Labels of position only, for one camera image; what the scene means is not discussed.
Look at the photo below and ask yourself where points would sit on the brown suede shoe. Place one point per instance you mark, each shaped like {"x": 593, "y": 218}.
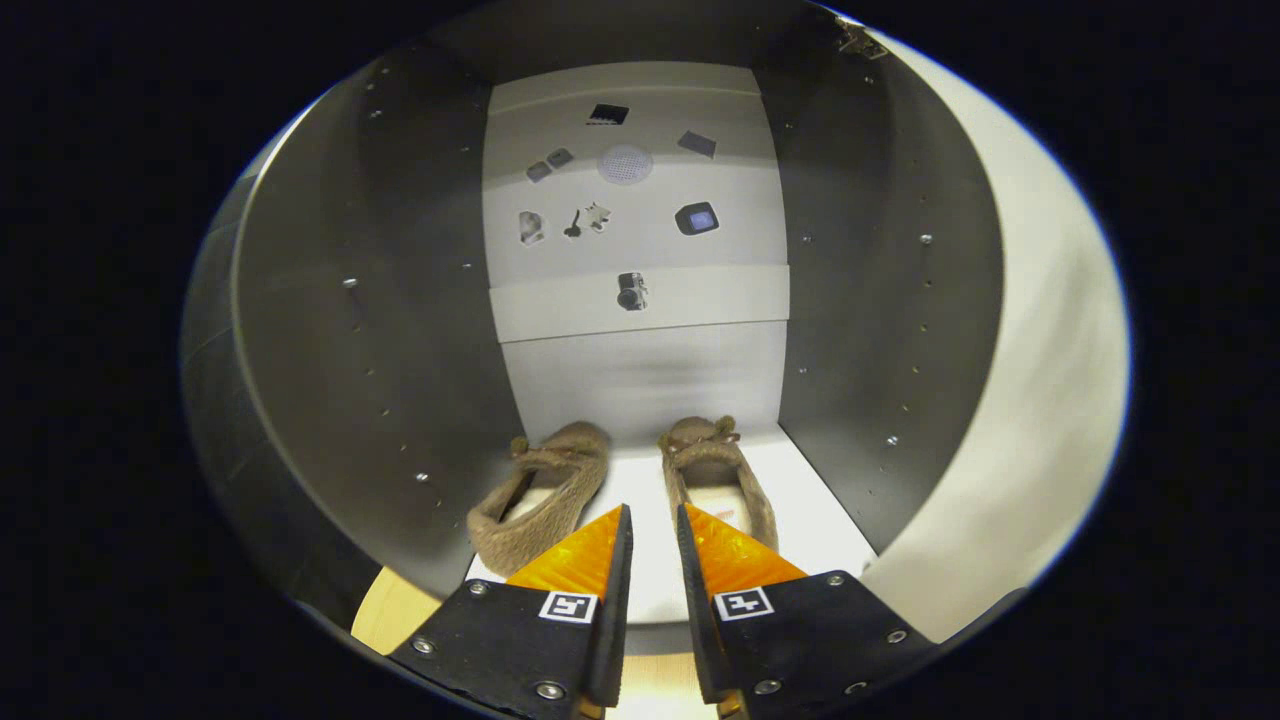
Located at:
{"x": 710, "y": 460}
{"x": 530, "y": 520}

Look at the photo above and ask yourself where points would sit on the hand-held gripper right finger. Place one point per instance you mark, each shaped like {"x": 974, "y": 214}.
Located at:
{"x": 700, "y": 640}

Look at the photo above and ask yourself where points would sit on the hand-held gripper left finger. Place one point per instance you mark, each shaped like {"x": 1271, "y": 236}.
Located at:
{"x": 610, "y": 640}

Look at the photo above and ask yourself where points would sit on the grey shoe cabinet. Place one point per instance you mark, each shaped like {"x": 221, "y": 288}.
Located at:
{"x": 400, "y": 300}

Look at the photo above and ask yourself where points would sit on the white cabinet shelf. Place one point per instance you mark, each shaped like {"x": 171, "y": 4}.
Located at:
{"x": 650, "y": 500}

